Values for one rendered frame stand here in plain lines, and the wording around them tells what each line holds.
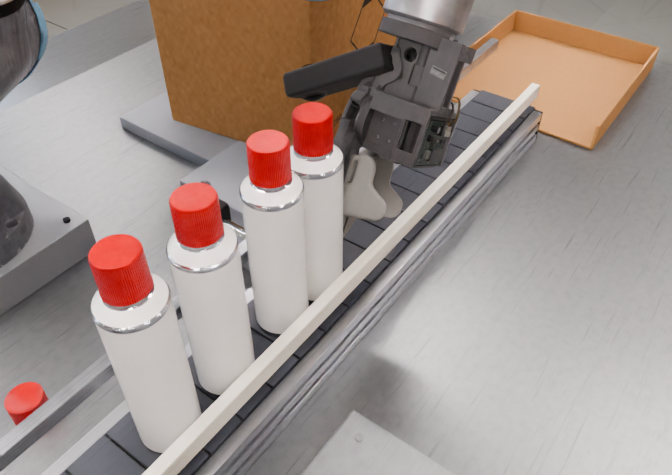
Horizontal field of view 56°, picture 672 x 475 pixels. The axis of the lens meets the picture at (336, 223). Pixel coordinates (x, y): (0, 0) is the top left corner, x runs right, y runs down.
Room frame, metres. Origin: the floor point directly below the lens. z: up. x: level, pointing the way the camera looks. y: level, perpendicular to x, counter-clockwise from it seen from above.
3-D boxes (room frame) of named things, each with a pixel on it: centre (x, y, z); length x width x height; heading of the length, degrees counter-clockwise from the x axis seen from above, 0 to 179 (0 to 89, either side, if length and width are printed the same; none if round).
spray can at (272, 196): (0.40, 0.05, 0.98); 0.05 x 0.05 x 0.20
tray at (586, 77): (0.94, -0.35, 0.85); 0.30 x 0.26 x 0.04; 144
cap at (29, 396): (0.32, 0.28, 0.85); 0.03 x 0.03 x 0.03
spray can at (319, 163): (0.44, 0.02, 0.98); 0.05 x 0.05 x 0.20
